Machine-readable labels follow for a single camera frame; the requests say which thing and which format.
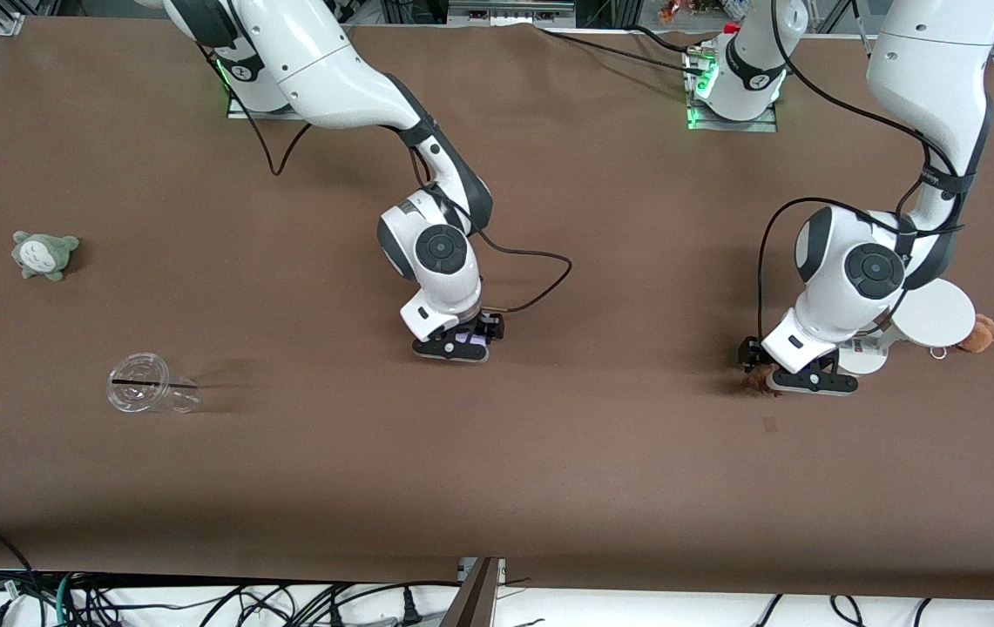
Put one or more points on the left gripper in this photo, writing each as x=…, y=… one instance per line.
x=748, y=352

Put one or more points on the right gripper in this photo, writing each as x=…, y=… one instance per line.
x=491, y=325

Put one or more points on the brown lion statue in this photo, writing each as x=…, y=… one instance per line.
x=760, y=380

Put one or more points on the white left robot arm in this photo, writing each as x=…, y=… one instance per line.
x=932, y=78

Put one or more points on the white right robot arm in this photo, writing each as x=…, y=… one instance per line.
x=322, y=61

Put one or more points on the white round desk lamp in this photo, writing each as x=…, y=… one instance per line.
x=936, y=318

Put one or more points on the brown plush bear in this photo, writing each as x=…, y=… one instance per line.
x=981, y=334

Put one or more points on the brown table cover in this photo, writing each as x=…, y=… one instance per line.
x=636, y=479

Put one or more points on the black power plug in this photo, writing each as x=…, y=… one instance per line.
x=410, y=614

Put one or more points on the clear plastic cup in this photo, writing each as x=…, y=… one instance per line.
x=141, y=387

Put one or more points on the thin black straw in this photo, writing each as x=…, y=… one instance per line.
x=139, y=382

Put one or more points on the small orange toy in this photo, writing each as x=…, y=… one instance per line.
x=669, y=10

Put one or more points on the grey green plush toy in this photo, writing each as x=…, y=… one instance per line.
x=45, y=256

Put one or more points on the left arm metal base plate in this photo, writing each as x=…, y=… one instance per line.
x=762, y=124

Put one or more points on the grey brown post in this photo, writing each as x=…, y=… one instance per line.
x=472, y=603

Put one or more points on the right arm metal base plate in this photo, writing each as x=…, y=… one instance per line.
x=240, y=111

